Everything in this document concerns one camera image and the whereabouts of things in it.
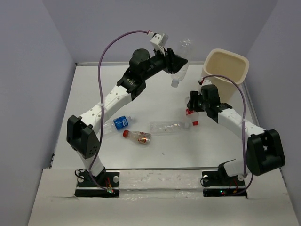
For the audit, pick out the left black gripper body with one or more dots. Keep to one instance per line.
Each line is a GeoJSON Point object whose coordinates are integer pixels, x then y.
{"type": "Point", "coordinates": [162, 64]}

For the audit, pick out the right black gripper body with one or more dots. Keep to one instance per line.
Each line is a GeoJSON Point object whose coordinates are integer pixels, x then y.
{"type": "Point", "coordinates": [199, 103]}

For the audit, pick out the crushed bottle red label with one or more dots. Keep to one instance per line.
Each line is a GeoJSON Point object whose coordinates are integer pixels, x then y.
{"type": "Point", "coordinates": [192, 117]}

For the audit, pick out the small bottle red cap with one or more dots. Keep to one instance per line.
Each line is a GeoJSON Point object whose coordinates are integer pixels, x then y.
{"type": "Point", "coordinates": [138, 137]}

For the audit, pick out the clear bottle blue label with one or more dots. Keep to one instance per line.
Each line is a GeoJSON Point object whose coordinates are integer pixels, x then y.
{"type": "Point", "coordinates": [114, 126]}

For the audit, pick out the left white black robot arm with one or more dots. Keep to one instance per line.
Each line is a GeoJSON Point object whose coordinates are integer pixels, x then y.
{"type": "Point", "coordinates": [82, 131]}

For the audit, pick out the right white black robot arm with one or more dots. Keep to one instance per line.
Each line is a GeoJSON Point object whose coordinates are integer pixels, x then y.
{"type": "Point", "coordinates": [263, 150]}

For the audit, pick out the beige plastic bin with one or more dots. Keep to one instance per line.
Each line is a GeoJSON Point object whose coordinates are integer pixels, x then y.
{"type": "Point", "coordinates": [228, 64]}

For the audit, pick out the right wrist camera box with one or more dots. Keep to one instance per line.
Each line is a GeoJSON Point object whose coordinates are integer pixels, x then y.
{"type": "Point", "coordinates": [203, 82]}

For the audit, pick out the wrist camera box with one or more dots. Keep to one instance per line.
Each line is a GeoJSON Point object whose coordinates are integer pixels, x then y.
{"type": "Point", "coordinates": [203, 82]}
{"type": "Point", "coordinates": [158, 40]}

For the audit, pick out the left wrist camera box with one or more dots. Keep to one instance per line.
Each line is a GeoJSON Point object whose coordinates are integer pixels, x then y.
{"type": "Point", "coordinates": [158, 40]}

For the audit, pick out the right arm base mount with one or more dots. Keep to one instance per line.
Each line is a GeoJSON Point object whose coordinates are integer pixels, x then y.
{"type": "Point", "coordinates": [214, 186]}

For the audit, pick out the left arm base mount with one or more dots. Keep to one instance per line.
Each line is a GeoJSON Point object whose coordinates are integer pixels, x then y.
{"type": "Point", "coordinates": [105, 185]}

